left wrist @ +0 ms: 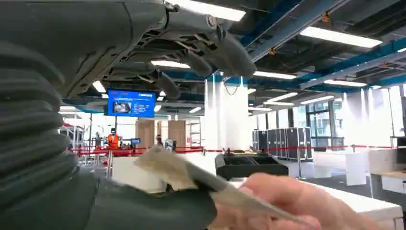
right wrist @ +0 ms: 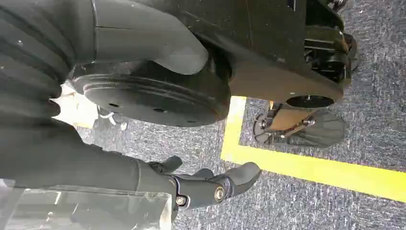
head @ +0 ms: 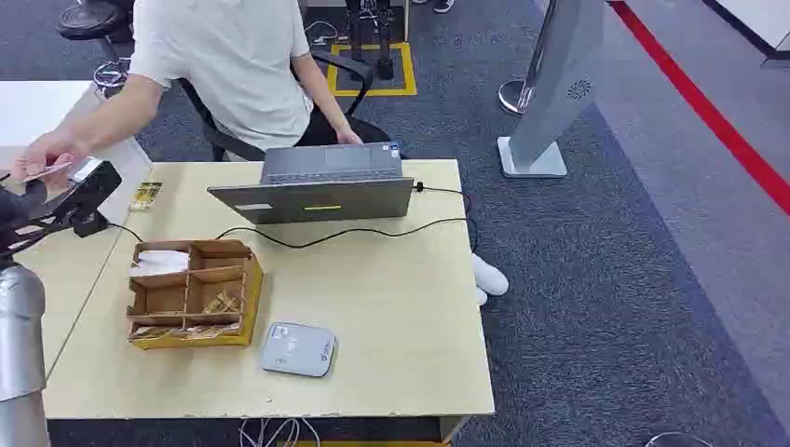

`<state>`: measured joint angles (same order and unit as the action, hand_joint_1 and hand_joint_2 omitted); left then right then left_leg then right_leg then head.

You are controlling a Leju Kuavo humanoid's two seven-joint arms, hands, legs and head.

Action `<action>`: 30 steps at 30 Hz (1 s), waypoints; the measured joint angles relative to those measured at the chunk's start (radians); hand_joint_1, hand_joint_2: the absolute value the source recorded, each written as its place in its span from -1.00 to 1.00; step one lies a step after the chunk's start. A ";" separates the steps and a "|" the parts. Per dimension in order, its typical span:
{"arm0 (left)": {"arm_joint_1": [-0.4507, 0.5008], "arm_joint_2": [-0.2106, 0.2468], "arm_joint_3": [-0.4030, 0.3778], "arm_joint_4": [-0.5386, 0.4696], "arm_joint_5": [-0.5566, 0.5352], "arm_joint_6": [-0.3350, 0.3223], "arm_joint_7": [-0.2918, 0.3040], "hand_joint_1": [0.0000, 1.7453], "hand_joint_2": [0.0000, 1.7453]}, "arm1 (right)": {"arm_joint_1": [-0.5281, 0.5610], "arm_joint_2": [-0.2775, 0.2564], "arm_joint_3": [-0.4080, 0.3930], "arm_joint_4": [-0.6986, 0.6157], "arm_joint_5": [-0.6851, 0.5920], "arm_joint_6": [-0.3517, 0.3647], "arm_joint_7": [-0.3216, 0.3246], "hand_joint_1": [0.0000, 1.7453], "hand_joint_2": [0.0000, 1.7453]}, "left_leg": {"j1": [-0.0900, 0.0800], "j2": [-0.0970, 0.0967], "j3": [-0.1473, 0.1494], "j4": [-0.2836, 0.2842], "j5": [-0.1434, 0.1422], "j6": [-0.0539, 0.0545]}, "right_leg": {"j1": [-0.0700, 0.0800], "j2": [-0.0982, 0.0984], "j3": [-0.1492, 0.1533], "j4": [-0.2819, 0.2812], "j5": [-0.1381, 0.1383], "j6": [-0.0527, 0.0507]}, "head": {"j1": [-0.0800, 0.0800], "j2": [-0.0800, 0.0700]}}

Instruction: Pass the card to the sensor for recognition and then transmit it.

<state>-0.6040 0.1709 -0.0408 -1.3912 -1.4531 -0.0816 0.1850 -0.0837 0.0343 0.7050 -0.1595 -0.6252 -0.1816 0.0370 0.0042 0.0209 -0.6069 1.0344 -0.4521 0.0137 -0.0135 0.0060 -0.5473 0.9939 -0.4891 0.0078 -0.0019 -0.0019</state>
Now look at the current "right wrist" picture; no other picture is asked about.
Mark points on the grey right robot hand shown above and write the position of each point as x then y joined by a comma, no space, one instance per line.
95,168

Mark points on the clear plastic block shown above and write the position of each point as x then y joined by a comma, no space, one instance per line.
85,209

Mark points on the black round robot joint disc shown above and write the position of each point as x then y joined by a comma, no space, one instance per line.
152,98

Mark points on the ribbed grey right arm sleeve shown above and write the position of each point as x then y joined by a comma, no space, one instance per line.
28,57

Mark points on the yellow floor tape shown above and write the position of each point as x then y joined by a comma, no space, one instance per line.
304,166

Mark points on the black robot leg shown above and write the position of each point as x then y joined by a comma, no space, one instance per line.
269,47

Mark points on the black robot foot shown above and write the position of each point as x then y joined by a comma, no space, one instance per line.
320,130

